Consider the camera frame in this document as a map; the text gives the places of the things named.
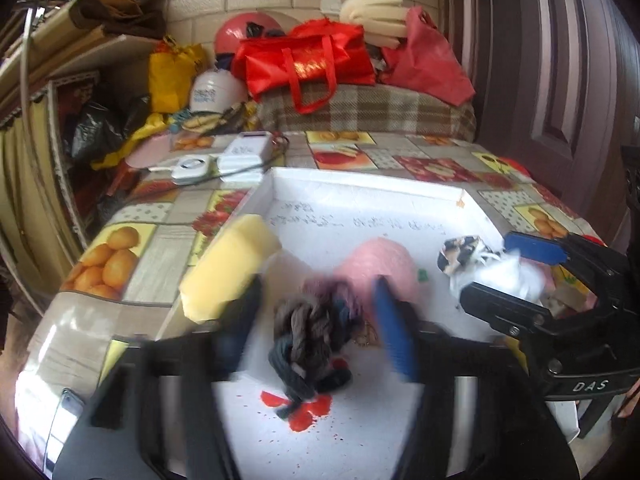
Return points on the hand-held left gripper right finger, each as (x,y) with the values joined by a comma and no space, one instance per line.
(395,330)

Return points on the steel tube rack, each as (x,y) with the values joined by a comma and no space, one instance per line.
(25,85)

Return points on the dark braided cloth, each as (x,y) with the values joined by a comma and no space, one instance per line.
(305,330)

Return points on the white round device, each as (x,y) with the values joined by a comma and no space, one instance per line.
(192,169)

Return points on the cream foam stack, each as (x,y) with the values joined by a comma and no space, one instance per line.
(370,15)

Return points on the black plastic bag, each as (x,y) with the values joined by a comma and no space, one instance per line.
(95,125)

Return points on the fruit print tablecloth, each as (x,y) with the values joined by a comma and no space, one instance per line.
(150,270)

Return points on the red tote bag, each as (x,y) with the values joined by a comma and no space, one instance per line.
(300,65)

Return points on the pink red cloth bag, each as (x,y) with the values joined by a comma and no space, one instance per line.
(430,65)

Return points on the pink helmet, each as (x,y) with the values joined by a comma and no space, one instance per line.
(235,35)

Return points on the white electronic devices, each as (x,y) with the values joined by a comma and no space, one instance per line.
(280,147)

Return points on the pink soft ball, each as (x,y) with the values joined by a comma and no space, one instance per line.
(385,265)

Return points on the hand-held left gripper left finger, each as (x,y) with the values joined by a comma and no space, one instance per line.
(235,330)

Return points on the person's right hand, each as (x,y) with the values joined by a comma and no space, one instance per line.
(629,407)

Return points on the plaid blanket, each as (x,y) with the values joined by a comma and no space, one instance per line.
(400,110)

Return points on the brown paper bags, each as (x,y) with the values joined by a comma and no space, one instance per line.
(120,5)

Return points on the yellow shopping bag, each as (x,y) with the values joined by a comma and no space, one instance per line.
(170,75)

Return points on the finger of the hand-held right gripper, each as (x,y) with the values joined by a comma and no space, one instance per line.
(535,249)
(500,307)

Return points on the yellow shelf curtain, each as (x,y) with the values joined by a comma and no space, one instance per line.
(20,185)

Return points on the yellow plastic sheet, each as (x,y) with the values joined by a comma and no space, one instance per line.
(135,142)

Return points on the metal storage shelf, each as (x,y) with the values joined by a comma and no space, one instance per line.
(75,60)

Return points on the white helmet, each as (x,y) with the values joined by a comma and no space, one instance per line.
(215,92)

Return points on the black white patterned cloth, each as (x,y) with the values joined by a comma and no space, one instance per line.
(460,255)

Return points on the yellow sponge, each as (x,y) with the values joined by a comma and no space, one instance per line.
(225,270)

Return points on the white wall socket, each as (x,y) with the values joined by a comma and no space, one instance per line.
(330,3)

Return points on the white foam tray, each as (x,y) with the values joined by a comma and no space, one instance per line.
(350,200)

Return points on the brown wooden door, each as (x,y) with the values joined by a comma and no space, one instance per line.
(550,85)

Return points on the white power bank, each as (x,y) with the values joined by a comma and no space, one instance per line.
(247,146)

